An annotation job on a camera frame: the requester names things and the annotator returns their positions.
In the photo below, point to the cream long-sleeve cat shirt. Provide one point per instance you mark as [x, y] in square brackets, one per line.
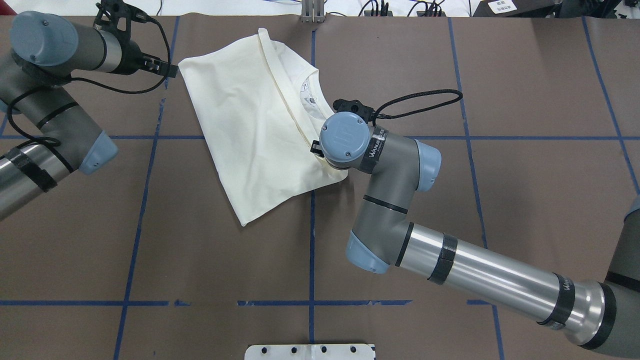
[260, 107]

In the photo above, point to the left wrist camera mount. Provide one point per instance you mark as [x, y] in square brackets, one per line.
[115, 17]

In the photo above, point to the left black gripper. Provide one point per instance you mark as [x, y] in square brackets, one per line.
[131, 53]

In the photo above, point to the black box with label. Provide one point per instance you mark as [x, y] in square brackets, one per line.
[517, 9]

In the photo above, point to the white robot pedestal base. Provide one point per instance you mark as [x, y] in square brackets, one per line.
[331, 351]

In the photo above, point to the aluminium frame post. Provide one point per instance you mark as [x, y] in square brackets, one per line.
[313, 11]

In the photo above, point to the brown paper table cover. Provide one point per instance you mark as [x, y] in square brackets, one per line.
[145, 259]

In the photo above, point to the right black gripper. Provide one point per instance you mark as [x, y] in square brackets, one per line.
[315, 148]

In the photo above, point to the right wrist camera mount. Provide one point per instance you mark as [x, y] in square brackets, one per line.
[354, 106]

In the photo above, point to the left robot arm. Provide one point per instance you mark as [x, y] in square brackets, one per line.
[59, 136]

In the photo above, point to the grey usb hub orange ports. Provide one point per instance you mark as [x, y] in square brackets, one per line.
[427, 9]

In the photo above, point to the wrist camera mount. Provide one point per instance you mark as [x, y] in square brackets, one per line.
[115, 17]
[354, 106]

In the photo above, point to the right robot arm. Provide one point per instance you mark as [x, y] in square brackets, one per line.
[557, 205]

